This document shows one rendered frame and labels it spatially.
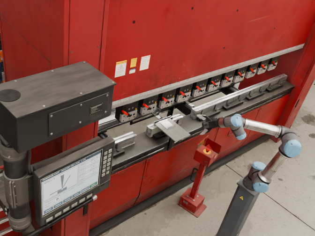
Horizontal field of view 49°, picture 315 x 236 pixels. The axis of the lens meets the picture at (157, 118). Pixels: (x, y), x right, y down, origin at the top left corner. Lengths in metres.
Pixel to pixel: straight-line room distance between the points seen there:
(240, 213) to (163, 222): 0.80
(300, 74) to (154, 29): 2.62
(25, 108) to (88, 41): 0.57
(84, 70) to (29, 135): 0.43
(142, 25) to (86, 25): 0.61
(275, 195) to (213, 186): 0.73
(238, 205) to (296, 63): 2.15
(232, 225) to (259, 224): 0.62
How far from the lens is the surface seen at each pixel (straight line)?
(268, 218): 4.02
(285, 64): 4.71
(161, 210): 3.66
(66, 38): 1.78
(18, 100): 1.50
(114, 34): 2.22
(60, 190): 1.81
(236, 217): 3.27
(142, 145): 2.96
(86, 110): 1.61
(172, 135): 2.94
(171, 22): 2.51
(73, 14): 1.75
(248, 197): 3.07
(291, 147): 2.61
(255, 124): 2.65
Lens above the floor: 2.79
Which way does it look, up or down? 35 degrees down
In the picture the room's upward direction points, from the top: 12 degrees clockwise
